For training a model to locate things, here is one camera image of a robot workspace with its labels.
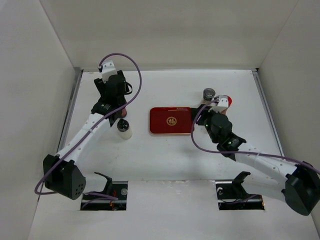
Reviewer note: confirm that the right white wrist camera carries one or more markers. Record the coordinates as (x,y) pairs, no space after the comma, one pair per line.
(215,105)

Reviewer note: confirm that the white pepper shaker jar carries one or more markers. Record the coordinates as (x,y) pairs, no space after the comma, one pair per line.
(208,94)

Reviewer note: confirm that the tall dark vinegar bottle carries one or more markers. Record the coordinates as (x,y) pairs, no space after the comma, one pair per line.
(122,113)

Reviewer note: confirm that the white salt shaker jar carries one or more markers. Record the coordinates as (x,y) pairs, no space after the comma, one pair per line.
(124,129)

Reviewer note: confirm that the red lacquer tray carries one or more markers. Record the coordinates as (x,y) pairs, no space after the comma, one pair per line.
(170,120)

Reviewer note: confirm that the red lid chili sauce jar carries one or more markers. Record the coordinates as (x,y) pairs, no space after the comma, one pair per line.
(225,102)

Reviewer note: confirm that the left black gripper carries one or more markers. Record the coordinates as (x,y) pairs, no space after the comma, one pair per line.
(102,85)

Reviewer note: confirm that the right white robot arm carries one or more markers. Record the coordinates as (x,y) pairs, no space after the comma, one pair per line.
(298,182)

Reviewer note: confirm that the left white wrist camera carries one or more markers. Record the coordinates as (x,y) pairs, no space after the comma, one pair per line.
(107,69)

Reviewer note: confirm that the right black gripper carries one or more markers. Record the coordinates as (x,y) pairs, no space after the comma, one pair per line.
(204,113)

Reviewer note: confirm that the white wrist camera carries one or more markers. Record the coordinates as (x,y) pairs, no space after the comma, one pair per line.
(215,105)
(107,69)

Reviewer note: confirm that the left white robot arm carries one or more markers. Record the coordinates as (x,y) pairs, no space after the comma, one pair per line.
(61,173)

